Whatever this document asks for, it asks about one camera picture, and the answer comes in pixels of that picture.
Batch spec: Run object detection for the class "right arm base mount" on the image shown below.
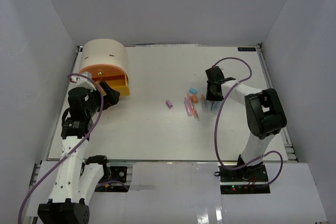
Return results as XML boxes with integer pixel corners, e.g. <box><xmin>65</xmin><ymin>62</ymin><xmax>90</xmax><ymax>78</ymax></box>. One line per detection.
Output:
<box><xmin>214</xmin><ymin>164</ymin><xmax>270</xmax><ymax>195</ymax></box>

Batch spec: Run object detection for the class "orange highlighter cap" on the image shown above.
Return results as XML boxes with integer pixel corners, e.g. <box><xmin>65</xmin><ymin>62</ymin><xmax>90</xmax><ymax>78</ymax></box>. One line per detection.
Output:
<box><xmin>192</xmin><ymin>94</ymin><xmax>198</xmax><ymax>103</ymax></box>

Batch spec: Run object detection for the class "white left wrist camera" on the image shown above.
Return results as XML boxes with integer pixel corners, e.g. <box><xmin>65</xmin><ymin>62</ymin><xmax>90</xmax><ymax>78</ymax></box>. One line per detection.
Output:
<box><xmin>70</xmin><ymin>76</ymin><xmax>96</xmax><ymax>90</ymax></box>

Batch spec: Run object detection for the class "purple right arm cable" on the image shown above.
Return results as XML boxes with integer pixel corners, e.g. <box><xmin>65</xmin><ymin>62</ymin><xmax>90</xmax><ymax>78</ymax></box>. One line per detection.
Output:
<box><xmin>212</xmin><ymin>57</ymin><xmax>284</xmax><ymax>187</ymax></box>

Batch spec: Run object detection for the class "cream round drawer cabinet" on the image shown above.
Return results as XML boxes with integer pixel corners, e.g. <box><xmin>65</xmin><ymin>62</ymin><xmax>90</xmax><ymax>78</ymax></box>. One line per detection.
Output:
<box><xmin>79</xmin><ymin>39</ymin><xmax>128</xmax><ymax>74</ymax></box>

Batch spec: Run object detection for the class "light blue highlighter body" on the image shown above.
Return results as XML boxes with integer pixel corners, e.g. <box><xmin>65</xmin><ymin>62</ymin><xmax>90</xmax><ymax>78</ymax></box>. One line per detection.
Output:
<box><xmin>211</xmin><ymin>101</ymin><xmax>220</xmax><ymax>113</ymax></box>

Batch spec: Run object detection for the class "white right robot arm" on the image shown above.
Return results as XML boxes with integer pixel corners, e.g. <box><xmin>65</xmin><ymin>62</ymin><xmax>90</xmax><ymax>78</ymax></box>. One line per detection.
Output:
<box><xmin>205</xmin><ymin>66</ymin><xmax>287</xmax><ymax>182</ymax></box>

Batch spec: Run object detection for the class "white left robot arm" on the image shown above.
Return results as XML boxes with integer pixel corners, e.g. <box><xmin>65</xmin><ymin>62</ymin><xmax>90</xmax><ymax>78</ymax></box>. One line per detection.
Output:
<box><xmin>37</xmin><ymin>81</ymin><xmax>120</xmax><ymax>223</ymax></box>

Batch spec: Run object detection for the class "dark table corner label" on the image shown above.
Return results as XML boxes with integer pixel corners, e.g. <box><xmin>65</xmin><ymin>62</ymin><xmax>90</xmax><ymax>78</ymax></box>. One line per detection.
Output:
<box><xmin>237</xmin><ymin>47</ymin><xmax>256</xmax><ymax>52</ymax></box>

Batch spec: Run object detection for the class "purple highlighter body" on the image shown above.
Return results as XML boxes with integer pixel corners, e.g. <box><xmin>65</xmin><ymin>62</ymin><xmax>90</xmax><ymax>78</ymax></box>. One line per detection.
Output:
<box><xmin>184</xmin><ymin>98</ymin><xmax>193</xmax><ymax>116</ymax></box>

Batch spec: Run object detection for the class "light blue highlighter cap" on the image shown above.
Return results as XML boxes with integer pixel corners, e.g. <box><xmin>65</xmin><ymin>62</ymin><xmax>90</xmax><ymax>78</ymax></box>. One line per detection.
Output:
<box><xmin>188</xmin><ymin>88</ymin><xmax>197</xmax><ymax>94</ymax></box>

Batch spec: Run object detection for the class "purple highlighter cap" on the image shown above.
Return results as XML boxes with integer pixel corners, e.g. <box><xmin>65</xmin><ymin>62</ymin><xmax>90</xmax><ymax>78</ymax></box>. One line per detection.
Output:
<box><xmin>165</xmin><ymin>100</ymin><xmax>173</xmax><ymax>109</ymax></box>

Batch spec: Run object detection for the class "orange top drawer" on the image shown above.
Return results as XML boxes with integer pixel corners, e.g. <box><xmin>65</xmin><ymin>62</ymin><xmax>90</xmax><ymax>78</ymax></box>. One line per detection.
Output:
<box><xmin>79</xmin><ymin>64</ymin><xmax>127</xmax><ymax>79</ymax></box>

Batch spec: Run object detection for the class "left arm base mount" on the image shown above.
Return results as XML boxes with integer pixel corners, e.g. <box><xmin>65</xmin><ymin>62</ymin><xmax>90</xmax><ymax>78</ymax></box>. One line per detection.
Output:
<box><xmin>95</xmin><ymin>166</ymin><xmax>132</xmax><ymax>193</ymax></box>

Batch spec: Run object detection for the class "yellow drawer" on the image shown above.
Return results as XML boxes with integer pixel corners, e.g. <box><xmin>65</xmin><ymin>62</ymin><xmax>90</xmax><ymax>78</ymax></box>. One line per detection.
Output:
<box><xmin>100</xmin><ymin>74</ymin><xmax>130</xmax><ymax>97</ymax></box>

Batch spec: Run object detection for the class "thin orange highlighter pen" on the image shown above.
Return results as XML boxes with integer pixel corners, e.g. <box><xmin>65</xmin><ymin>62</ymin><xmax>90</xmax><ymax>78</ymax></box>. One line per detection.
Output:
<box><xmin>186</xmin><ymin>92</ymin><xmax>199</xmax><ymax>120</ymax></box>

